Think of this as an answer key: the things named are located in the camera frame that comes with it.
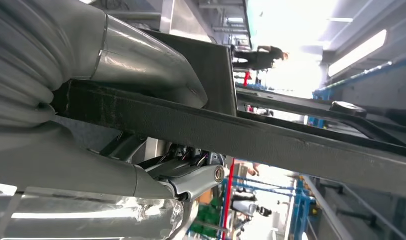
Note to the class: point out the blue metal storage rack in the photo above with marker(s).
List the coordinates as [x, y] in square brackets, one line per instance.
[297, 205]
[322, 92]

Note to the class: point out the long ceiling light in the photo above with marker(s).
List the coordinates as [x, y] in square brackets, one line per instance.
[355, 53]

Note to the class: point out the red metal pole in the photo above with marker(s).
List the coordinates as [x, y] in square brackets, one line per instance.
[227, 198]

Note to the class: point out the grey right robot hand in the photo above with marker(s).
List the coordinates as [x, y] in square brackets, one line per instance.
[73, 172]

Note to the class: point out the humanoid robot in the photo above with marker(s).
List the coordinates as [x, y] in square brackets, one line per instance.
[244, 207]

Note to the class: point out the green plastic crate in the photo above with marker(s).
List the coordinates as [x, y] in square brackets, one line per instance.
[206, 215]

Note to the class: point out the person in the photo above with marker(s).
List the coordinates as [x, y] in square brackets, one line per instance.
[262, 59]

